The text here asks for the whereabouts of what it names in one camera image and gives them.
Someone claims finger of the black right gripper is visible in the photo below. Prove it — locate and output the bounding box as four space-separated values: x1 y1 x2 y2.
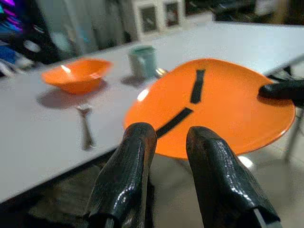
257 79 304 107

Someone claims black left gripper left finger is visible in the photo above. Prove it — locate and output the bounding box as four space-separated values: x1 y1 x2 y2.
87 122 158 228

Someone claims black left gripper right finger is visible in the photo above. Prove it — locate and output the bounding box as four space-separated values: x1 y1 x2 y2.
186 125 283 228

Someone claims orange plate with black tape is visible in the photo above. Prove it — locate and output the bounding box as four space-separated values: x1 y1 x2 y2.
123 58 296 160

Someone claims orange plastic bowl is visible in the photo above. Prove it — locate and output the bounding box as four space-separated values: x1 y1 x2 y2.
41 59 114 95

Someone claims metal table leg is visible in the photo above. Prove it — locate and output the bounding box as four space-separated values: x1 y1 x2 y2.
284 106 304 164

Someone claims silver metal fork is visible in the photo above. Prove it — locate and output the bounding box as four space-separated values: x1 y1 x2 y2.
76 105 96 151

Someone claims silver metal spoon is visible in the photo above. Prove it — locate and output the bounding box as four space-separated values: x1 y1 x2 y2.
155 68 170 78

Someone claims pale green mug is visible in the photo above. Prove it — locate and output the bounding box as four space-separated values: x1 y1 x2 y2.
128 46 157 79

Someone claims white glass-door cabinet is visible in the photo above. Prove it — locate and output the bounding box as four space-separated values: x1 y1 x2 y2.
134 0 186 40

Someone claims black chair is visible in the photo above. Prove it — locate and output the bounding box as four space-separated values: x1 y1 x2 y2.
14 9 73 65

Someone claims blue bag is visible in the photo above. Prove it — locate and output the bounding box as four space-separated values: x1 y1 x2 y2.
0 0 24 64

